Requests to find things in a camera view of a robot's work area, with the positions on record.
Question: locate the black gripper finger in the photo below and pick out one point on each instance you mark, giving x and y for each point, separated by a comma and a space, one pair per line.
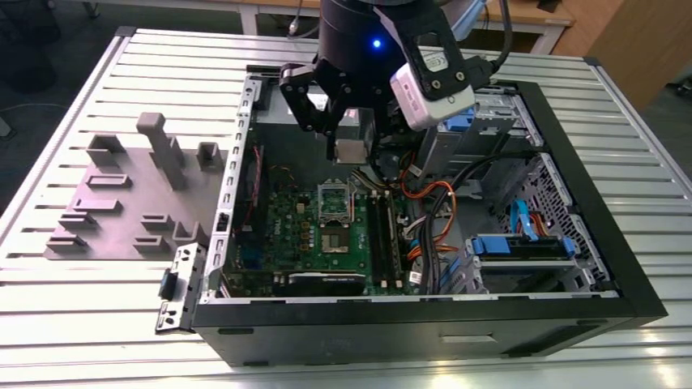
381, 142
298, 101

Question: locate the black open PC case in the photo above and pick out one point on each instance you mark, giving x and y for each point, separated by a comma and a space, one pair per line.
378, 336

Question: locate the green motherboard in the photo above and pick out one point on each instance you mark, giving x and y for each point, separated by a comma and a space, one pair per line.
358, 263

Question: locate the wooden cabinet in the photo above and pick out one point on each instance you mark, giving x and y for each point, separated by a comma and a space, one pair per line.
637, 40

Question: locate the black RAM slot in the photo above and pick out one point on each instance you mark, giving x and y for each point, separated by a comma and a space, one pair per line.
394, 235
380, 235
389, 235
374, 235

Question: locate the grey rear slot bracket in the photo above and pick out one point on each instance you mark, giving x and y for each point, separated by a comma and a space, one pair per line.
186, 259

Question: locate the grey power supply unit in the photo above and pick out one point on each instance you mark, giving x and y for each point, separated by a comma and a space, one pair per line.
292, 154

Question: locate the blue plastic drive carrier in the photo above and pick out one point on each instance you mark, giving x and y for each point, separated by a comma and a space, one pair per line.
461, 121

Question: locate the grey parts rack plate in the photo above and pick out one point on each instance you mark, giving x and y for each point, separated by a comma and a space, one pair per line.
140, 202

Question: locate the low silver disk bay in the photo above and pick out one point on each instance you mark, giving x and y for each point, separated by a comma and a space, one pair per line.
521, 264

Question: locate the blue board connector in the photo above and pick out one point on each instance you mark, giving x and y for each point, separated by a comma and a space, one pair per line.
252, 257

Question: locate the tall silver drive cage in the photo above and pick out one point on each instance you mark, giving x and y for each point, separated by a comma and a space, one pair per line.
448, 150

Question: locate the wooden desk white frame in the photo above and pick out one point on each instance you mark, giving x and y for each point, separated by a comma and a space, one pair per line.
529, 14

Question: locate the hard disk in blue carrier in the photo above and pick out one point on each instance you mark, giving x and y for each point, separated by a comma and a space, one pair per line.
492, 245

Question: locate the black graphics card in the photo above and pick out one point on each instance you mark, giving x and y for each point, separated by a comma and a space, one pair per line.
318, 283

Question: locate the silver CPU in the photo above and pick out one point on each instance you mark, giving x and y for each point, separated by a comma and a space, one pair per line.
350, 152

